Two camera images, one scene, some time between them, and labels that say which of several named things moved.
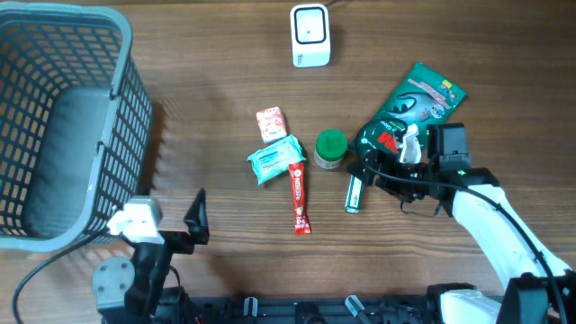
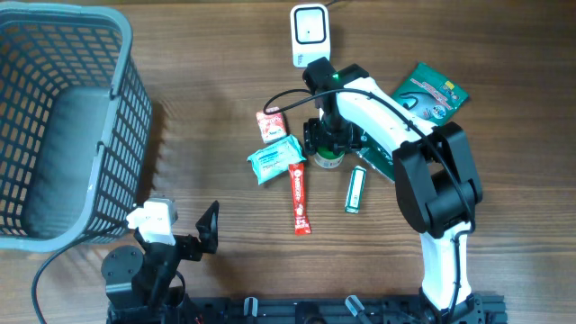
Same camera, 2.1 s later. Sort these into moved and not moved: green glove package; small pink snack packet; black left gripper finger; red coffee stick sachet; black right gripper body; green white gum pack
Moved: black right gripper body; black left gripper finger
Not moved: small pink snack packet; green white gum pack; green glove package; red coffee stick sachet
